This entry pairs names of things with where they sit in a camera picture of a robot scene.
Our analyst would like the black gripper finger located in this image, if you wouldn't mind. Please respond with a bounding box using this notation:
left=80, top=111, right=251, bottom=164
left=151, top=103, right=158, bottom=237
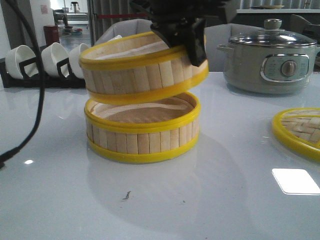
left=150, top=21, right=192, bottom=48
left=186, top=18, right=207, bottom=67

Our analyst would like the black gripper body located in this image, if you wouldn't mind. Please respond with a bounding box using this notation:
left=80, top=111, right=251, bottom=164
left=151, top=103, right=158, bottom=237
left=129, top=0, right=232, bottom=32

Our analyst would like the bamboo steamer tray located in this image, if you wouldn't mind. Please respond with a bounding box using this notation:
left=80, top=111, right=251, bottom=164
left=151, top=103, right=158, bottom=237
left=84, top=92, right=201, bottom=164
left=79, top=32, right=209, bottom=105

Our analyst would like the woven bamboo steamer lid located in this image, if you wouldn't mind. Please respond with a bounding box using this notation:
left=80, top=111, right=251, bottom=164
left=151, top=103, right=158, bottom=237
left=271, top=107, right=320, bottom=162

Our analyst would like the right grey chair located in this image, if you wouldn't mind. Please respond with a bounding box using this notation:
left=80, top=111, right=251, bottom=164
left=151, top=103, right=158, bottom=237
left=204, top=23, right=266, bottom=73

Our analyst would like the grey chair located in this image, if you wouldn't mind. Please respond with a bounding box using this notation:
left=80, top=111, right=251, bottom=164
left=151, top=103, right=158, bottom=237
left=204, top=23, right=266, bottom=73
left=94, top=19, right=152, bottom=46

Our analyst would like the left grey chair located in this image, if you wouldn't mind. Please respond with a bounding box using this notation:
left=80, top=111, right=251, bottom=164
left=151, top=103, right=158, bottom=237
left=94, top=19, right=152, bottom=46

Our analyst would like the white bowl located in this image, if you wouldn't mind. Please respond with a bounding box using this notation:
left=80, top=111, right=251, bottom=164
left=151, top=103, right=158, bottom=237
left=5, top=45, right=36, bottom=80
left=41, top=42, right=69, bottom=77
left=108, top=34, right=122, bottom=42
left=69, top=43, right=89, bottom=79

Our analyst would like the grey electric cooking pot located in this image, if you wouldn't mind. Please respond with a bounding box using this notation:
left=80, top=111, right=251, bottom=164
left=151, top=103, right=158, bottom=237
left=217, top=43, right=320, bottom=95

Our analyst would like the glass pot lid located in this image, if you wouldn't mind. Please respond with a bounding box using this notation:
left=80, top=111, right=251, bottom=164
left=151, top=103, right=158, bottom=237
left=228, top=18, right=317, bottom=48

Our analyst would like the red bin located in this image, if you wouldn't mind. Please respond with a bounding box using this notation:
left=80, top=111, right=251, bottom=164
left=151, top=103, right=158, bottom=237
left=43, top=25, right=60, bottom=46

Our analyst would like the black bowl rack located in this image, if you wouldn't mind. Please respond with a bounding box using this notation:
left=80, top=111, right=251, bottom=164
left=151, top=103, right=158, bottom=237
left=0, top=57, right=86, bottom=89

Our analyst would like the black cable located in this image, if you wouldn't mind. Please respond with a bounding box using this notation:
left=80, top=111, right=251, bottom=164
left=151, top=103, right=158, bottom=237
left=0, top=0, right=46, bottom=170

